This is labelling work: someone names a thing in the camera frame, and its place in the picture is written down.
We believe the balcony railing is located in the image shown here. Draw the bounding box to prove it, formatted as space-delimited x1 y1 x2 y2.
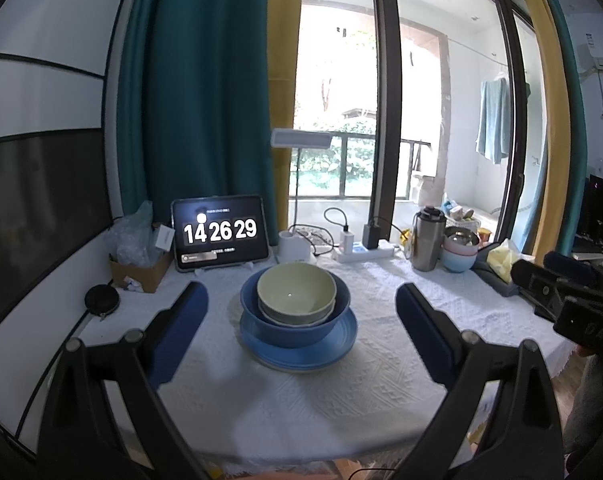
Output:
288 130 433 199

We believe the dark window frame post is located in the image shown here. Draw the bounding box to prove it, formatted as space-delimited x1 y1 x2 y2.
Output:
368 0 403 242

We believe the small light blue bowl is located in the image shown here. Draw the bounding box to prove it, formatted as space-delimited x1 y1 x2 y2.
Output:
440 247 477 274

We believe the cardboard box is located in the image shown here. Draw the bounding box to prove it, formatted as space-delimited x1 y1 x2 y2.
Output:
108 252 175 294

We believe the black round case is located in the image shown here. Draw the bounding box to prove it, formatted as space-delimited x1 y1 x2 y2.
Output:
84 285 120 317

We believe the white desk lamp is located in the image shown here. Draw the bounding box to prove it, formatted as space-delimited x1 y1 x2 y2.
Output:
271 129 333 264

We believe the black computer monitor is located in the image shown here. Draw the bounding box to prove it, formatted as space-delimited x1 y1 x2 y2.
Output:
575 175 603 257

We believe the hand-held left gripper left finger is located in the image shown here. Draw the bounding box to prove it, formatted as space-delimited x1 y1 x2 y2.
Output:
36 281 210 480

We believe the white tablecloth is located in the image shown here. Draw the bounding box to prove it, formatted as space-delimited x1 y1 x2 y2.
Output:
78 250 578 467

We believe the grey pouch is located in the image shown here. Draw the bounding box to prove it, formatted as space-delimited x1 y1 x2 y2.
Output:
471 255 520 299

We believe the large blue bowl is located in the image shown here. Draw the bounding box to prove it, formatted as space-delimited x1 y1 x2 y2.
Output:
240 266 351 350

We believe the hanging light blue towel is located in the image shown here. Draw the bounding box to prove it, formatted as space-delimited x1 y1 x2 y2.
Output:
475 77 513 165

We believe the cream bowl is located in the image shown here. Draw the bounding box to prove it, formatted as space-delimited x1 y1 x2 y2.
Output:
256 264 338 325

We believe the stainless steel flask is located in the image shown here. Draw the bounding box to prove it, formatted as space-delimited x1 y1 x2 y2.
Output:
412 206 447 272

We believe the tablet showing clock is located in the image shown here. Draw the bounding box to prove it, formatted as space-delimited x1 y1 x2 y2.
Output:
171 195 271 274

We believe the white air conditioner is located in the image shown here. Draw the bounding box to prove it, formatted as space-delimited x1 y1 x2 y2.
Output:
576 42 603 79

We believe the yellow tissue pack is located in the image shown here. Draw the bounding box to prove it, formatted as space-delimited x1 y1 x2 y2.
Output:
486 239 525 284

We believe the white tablet stand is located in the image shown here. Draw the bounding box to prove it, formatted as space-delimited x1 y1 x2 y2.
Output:
195 259 262 275

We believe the person's grey clothing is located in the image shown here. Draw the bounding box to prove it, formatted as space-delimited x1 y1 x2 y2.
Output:
565 354 603 467

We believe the yellow curtain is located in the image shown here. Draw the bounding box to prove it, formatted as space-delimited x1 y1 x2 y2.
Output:
266 0 303 232
505 0 573 257

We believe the pink speckled bowl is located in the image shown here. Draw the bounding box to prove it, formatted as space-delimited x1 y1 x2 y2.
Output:
258 295 339 329

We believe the small pink bowl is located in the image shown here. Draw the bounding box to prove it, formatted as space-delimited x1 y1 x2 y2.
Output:
442 235 480 259

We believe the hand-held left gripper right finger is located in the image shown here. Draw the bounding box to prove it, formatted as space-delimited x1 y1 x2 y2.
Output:
395 282 567 480

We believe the teal curtain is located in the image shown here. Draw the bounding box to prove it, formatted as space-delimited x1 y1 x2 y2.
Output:
116 0 277 257
531 0 590 257

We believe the light blue ribbed plate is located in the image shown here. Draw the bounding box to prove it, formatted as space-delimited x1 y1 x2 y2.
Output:
238 305 359 372

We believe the white power strip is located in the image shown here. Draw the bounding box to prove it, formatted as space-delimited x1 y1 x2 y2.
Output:
331 242 397 264

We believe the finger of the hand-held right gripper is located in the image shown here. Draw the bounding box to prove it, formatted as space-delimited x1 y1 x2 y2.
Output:
544 251 597 286
510 259 570 311

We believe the clear plastic bag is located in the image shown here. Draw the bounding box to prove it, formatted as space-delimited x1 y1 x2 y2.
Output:
106 201 157 266

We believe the black charger cable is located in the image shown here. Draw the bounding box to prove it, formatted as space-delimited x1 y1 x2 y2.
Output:
369 217 408 242
324 207 350 234

